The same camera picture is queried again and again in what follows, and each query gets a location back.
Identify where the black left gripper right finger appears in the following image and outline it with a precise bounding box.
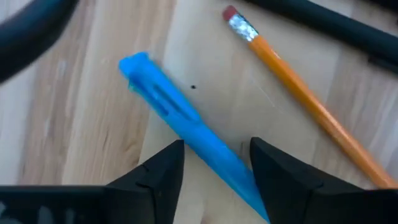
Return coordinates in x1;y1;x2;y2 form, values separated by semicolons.
250;137;398;224

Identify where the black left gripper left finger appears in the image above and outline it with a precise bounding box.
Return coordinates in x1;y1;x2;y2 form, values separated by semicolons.
0;139;185;224

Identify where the blue pen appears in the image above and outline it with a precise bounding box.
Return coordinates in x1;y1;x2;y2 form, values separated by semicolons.
118;52;271;223

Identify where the orange pencil red eraser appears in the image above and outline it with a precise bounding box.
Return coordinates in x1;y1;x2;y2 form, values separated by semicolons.
221;5;398;189

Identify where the long black pen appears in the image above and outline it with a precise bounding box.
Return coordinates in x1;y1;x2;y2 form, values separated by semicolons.
245;0;398;75

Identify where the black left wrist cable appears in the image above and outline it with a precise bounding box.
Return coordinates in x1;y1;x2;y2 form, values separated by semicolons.
0;0;80;84

